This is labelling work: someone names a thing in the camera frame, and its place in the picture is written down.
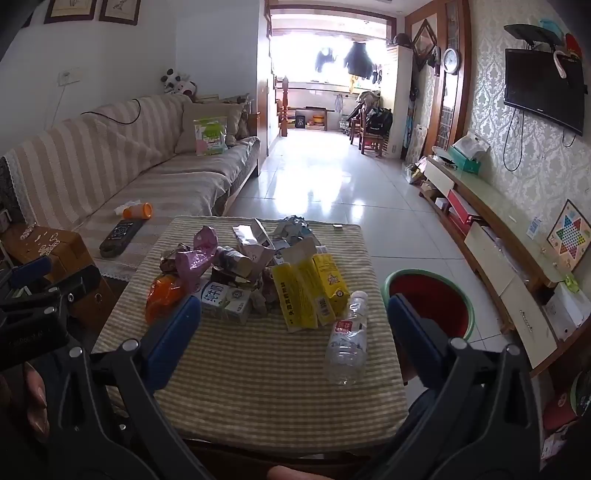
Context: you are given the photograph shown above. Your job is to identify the colourful checkers board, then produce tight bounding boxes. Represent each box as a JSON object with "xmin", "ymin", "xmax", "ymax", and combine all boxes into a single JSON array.
[{"xmin": 546, "ymin": 199, "xmax": 585, "ymax": 271}]

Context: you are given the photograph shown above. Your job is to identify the diamond wooden frame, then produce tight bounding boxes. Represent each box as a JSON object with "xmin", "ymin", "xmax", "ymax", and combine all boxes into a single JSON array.
[{"xmin": 411, "ymin": 19, "xmax": 437, "ymax": 70}]

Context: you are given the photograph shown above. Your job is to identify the thin black cable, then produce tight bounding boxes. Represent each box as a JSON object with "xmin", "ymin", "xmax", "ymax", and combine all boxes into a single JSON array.
[{"xmin": 82, "ymin": 98, "xmax": 141, "ymax": 126}]

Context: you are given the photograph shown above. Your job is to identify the green striped table cloth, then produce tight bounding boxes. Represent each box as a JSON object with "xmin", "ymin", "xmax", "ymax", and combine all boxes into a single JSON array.
[{"xmin": 91, "ymin": 215, "xmax": 409, "ymax": 455}]

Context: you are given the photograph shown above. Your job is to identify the brown cushion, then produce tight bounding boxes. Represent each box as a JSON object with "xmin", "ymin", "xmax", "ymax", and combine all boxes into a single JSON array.
[{"xmin": 224, "ymin": 99, "xmax": 252, "ymax": 141}]

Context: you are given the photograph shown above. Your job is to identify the wooden post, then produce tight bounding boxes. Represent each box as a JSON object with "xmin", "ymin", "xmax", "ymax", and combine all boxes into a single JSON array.
[{"xmin": 274, "ymin": 76, "xmax": 296, "ymax": 137}]

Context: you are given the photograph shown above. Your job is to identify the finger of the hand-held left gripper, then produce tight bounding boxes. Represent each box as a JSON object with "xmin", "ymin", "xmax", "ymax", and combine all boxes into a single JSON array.
[
  {"xmin": 7, "ymin": 256, "xmax": 54, "ymax": 289},
  {"xmin": 28, "ymin": 265, "xmax": 109, "ymax": 324}
]

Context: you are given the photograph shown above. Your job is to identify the black television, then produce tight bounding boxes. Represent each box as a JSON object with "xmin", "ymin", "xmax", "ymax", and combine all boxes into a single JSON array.
[{"xmin": 503, "ymin": 47, "xmax": 586, "ymax": 136}]

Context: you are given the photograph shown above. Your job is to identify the tall white cabinet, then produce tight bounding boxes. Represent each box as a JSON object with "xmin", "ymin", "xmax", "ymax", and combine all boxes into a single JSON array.
[{"xmin": 385, "ymin": 45, "xmax": 414, "ymax": 160}]

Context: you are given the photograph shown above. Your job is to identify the beige cushion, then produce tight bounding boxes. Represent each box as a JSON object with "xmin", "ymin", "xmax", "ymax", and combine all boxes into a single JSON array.
[{"xmin": 175, "ymin": 102, "xmax": 245, "ymax": 155}]

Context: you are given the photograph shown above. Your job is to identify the green snack packet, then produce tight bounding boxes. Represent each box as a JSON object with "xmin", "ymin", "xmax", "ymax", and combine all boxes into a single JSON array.
[{"xmin": 193, "ymin": 116, "xmax": 229, "ymax": 157}]

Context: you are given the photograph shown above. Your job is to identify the pink plastic bag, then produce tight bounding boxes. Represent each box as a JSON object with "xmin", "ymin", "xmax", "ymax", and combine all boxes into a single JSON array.
[{"xmin": 174, "ymin": 226, "xmax": 220, "ymax": 294}]

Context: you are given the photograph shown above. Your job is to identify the orange cup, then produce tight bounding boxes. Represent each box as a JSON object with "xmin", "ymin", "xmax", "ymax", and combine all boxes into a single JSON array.
[{"xmin": 121, "ymin": 202, "xmax": 154, "ymax": 220}]

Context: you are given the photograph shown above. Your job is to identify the red flat box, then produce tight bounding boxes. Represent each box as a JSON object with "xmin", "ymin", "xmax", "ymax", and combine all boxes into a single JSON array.
[{"xmin": 445, "ymin": 189, "xmax": 481, "ymax": 227}]

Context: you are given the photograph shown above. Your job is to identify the yellow snack packets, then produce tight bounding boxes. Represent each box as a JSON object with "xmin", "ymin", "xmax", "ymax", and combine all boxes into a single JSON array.
[{"xmin": 270, "ymin": 258, "xmax": 335, "ymax": 333}]

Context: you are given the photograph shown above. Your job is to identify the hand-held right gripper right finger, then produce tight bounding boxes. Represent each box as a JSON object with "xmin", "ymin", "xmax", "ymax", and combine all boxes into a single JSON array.
[{"xmin": 367, "ymin": 293, "xmax": 543, "ymax": 480}]

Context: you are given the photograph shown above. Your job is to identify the brown wrapper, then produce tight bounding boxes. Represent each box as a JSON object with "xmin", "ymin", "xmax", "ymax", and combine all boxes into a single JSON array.
[{"xmin": 252, "ymin": 270, "xmax": 280, "ymax": 317}]

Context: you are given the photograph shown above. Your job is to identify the black backpack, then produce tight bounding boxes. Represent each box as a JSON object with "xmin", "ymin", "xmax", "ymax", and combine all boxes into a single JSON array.
[{"xmin": 365, "ymin": 108, "xmax": 393, "ymax": 137}]

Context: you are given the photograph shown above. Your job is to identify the teal object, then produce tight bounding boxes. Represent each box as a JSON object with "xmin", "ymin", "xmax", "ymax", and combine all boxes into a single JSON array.
[{"xmin": 540, "ymin": 18, "xmax": 564, "ymax": 44}]

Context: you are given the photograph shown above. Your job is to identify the wooden lattice partition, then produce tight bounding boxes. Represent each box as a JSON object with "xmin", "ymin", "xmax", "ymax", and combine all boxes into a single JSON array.
[{"xmin": 427, "ymin": 0, "xmax": 472, "ymax": 155}]

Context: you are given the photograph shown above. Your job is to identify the red bin with green rim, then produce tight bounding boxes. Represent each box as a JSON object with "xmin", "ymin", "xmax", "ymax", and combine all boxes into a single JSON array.
[{"xmin": 384, "ymin": 270, "xmax": 476, "ymax": 342}]

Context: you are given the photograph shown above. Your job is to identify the wooden picture frame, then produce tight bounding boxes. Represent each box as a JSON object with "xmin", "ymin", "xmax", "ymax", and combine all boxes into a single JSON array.
[
  {"xmin": 99, "ymin": 0, "xmax": 141, "ymax": 26},
  {"xmin": 44, "ymin": 0, "xmax": 98, "ymax": 25}
]

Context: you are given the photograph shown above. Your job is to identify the brown cardboard box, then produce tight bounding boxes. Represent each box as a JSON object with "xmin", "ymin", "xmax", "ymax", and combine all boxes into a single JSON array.
[{"xmin": 0, "ymin": 224, "xmax": 116, "ymax": 333}]

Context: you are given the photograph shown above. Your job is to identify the yellow star carton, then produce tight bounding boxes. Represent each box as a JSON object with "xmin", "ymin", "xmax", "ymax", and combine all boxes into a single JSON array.
[{"xmin": 311, "ymin": 253, "xmax": 350, "ymax": 315}]

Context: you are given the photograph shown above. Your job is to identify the long wooden television cabinet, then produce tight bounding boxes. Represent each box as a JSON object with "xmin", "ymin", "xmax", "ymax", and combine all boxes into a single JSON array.
[{"xmin": 418, "ymin": 154, "xmax": 587, "ymax": 374}]

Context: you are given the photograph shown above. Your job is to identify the white green milk carton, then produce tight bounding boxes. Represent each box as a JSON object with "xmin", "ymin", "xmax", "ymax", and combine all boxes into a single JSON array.
[{"xmin": 198, "ymin": 279, "xmax": 252, "ymax": 324}]

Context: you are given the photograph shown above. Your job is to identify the open cardboard box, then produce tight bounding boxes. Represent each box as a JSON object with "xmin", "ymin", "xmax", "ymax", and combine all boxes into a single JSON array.
[{"xmin": 405, "ymin": 157, "xmax": 428, "ymax": 185}]

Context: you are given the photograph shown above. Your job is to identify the green box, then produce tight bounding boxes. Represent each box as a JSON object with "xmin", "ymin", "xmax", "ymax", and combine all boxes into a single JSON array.
[{"xmin": 448, "ymin": 147, "xmax": 482, "ymax": 175}]

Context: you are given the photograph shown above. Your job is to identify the black television cable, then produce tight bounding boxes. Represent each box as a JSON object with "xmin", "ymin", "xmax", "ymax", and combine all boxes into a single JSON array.
[{"xmin": 502, "ymin": 107, "xmax": 526, "ymax": 172}]

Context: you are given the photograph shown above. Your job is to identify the black white plush toy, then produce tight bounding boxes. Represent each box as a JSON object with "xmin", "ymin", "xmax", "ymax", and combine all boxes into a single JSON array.
[{"xmin": 161, "ymin": 68, "xmax": 198, "ymax": 97}]

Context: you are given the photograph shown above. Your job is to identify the clear plastic bottle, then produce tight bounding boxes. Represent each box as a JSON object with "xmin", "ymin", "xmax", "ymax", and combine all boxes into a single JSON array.
[{"xmin": 324, "ymin": 290, "xmax": 369, "ymax": 386}]

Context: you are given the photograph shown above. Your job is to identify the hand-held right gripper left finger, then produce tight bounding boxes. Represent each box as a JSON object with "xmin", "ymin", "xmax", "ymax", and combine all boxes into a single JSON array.
[{"xmin": 44, "ymin": 295, "xmax": 218, "ymax": 480}]

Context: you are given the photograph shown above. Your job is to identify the white plastic bag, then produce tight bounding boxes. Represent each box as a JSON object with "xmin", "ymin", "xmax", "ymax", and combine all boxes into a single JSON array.
[{"xmin": 455, "ymin": 130, "xmax": 490, "ymax": 160}]

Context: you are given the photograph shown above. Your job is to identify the person's left hand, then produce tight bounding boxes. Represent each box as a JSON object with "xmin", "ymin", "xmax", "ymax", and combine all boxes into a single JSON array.
[{"xmin": 21, "ymin": 362, "xmax": 51, "ymax": 446}]

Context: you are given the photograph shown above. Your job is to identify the patterned leaning board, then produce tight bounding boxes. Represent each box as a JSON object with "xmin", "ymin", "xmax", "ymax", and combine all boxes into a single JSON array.
[{"xmin": 406, "ymin": 122, "xmax": 435, "ymax": 162}]

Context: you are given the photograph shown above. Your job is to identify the black handheld device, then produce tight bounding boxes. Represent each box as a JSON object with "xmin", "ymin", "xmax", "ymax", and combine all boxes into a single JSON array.
[{"xmin": 99, "ymin": 219, "xmax": 145, "ymax": 258}]

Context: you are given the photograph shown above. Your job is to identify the red round tin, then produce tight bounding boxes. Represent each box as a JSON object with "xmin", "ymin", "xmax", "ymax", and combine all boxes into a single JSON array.
[{"xmin": 542, "ymin": 369, "xmax": 591, "ymax": 432}]

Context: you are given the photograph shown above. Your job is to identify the black hanging jacket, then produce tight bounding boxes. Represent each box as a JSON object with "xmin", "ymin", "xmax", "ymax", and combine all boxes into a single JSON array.
[{"xmin": 344, "ymin": 41, "xmax": 372, "ymax": 79}]

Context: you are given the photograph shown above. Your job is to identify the wooden chair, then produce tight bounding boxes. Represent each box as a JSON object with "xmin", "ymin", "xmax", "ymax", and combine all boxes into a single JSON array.
[{"xmin": 348, "ymin": 108, "xmax": 384, "ymax": 155}]

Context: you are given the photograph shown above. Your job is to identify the beige striped sofa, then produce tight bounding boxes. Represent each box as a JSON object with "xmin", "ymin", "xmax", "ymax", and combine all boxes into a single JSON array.
[{"xmin": 0, "ymin": 92, "xmax": 262, "ymax": 278}]

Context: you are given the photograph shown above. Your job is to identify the silver blue wrapper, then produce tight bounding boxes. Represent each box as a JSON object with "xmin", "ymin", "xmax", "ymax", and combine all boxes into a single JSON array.
[{"xmin": 272, "ymin": 216, "xmax": 319, "ymax": 245}]

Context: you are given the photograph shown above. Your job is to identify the orange plastic bag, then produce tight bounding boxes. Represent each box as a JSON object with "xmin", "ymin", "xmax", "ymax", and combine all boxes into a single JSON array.
[{"xmin": 145, "ymin": 272, "xmax": 190, "ymax": 324}]

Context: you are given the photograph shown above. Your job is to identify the dark hanging jacket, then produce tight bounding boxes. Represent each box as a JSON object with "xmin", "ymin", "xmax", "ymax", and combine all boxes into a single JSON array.
[{"xmin": 315, "ymin": 46, "xmax": 338, "ymax": 73}]

